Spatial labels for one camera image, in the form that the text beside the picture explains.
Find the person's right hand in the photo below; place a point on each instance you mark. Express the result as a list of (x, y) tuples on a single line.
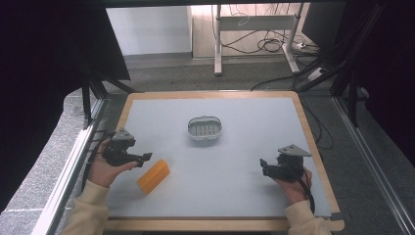
[(294, 191)]

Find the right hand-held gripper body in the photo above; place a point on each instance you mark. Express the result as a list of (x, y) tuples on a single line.
[(289, 163)]

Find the dark curtain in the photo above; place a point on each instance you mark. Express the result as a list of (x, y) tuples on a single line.
[(49, 81), (391, 71)]

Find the white metal desk frame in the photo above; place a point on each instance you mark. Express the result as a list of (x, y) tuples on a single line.
[(257, 23)]

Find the white power strip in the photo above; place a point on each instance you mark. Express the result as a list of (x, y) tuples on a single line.
[(316, 73)]

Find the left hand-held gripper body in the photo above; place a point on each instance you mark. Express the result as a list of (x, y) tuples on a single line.
[(119, 147)]

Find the white grey soap dish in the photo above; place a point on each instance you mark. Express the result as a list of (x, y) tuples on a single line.
[(205, 129)]

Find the aluminium rail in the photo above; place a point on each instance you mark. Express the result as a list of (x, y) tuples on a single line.
[(375, 163), (65, 179)]

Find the orange soap bar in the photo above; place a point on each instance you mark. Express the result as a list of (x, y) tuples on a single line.
[(154, 176)]

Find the black metal stand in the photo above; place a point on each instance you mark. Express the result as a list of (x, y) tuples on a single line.
[(349, 71), (89, 94)]

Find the white panel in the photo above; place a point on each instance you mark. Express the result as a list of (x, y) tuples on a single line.
[(150, 31)]

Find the person's left hand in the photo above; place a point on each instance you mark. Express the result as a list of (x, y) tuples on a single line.
[(103, 171)]

